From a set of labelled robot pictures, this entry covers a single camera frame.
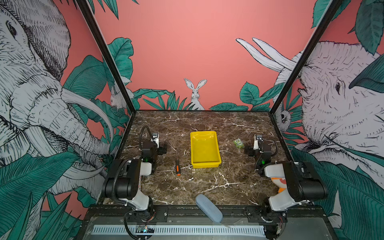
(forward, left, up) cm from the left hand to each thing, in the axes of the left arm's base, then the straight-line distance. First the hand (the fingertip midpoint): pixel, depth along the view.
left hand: (156, 138), depth 94 cm
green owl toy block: (-1, -55, -7) cm, 55 cm away
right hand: (-4, -62, 0) cm, 62 cm away
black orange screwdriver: (-17, -14, -6) cm, 23 cm away
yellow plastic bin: (-5, -31, -8) cm, 33 cm away
